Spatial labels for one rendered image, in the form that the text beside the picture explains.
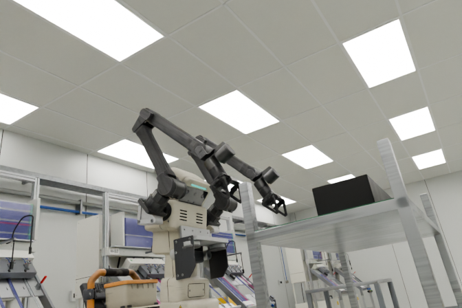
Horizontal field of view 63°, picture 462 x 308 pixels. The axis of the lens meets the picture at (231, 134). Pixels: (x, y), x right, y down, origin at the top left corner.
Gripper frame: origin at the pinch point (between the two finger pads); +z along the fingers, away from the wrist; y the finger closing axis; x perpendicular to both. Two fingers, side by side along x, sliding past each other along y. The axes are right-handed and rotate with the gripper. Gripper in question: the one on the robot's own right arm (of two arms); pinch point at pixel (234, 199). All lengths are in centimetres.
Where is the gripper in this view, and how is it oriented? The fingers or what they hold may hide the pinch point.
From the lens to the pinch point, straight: 141.5
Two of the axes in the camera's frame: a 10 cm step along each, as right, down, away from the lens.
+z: 4.9, 6.7, -5.6
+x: -7.1, 6.8, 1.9
